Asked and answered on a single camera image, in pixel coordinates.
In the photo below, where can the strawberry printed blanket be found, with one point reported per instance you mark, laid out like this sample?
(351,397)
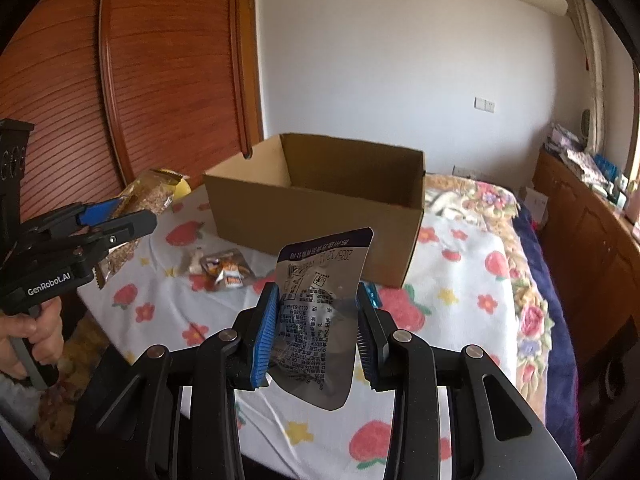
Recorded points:
(450,320)

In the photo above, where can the wooden slatted wardrobe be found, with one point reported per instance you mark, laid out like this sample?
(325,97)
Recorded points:
(165,75)

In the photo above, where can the clear granola snack packet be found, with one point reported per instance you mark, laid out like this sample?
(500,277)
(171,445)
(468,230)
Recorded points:
(145,195)

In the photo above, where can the patterned curtain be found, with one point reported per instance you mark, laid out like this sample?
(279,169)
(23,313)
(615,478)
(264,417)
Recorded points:
(592,70)

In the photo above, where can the teal snack packet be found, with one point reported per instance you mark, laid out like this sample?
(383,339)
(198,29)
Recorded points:
(373,296)

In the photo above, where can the white paper bag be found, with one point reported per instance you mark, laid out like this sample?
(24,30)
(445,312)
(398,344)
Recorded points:
(534,206)

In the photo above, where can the white wall switch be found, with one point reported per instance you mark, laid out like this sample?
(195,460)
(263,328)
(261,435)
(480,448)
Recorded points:
(484,104)

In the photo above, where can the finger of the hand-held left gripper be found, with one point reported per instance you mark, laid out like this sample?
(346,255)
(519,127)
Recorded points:
(130,225)
(95,214)

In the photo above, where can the small orange snack packet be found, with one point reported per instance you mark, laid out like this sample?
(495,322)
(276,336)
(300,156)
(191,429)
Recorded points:
(227,266)

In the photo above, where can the floral bed blanket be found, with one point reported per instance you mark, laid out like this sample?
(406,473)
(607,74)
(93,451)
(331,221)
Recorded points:
(530,280)

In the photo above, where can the yellow plush toy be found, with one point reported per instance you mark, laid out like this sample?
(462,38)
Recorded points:
(182,191)

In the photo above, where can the person's left hand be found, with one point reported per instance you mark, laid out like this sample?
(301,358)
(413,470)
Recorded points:
(45,340)

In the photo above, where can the silver printed snack packet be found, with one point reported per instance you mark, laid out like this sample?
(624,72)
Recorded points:
(315,310)

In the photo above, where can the dark blue blanket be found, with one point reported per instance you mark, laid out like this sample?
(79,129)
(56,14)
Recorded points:
(555,310)

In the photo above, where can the wooden cabinet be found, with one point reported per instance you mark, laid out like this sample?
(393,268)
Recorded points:
(595,260)

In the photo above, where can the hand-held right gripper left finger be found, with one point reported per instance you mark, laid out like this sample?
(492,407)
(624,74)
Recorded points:
(267,340)

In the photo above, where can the brown cardboard box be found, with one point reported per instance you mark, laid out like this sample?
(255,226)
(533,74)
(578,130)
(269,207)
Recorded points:
(300,220)

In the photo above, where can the floral folded cloth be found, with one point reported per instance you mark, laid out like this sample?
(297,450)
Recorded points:
(582,167)

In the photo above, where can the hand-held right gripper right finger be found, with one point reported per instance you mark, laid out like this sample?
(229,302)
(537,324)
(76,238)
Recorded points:
(367,355)

